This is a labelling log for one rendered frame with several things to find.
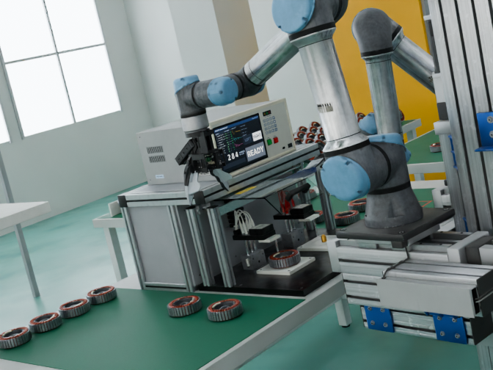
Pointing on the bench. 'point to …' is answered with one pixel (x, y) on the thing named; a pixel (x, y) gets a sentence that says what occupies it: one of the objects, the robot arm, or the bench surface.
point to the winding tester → (151, 151)
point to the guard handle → (297, 191)
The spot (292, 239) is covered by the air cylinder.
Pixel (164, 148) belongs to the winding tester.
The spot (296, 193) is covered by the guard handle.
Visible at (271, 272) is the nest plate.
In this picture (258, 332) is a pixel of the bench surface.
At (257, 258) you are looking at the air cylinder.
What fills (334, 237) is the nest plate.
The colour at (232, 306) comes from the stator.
